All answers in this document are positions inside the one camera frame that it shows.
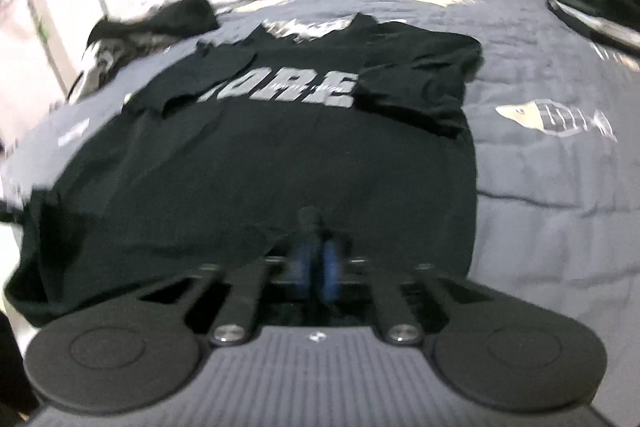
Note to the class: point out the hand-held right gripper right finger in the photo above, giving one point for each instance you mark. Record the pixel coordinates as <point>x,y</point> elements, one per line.
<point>331,274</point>

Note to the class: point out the black T-shirt with white letters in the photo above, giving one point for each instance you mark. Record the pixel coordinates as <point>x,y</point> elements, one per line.
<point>250,157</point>

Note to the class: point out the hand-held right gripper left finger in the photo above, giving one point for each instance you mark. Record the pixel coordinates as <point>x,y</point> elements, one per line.
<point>300,267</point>

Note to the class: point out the grey printed quilt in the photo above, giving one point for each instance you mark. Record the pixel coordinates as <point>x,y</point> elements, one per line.
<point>550,182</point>

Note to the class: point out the person's dark clothing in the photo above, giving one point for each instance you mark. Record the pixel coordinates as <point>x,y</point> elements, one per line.
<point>15,367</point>

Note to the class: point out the large black garment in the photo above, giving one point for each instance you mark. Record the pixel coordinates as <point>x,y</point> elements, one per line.
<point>170,14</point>

